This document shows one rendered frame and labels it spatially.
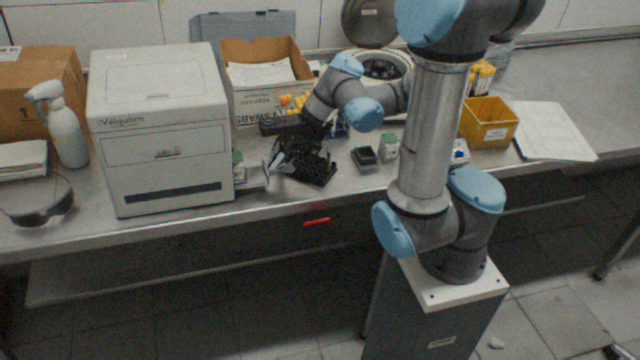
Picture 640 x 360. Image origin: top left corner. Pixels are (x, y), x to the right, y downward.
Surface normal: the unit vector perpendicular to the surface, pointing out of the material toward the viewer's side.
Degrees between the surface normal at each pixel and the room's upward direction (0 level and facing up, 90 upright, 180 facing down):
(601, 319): 0
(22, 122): 90
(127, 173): 90
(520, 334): 0
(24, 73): 2
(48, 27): 90
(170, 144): 90
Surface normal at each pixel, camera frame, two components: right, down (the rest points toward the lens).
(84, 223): 0.07, -0.74
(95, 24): 0.29, 0.66
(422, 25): -0.90, 0.11
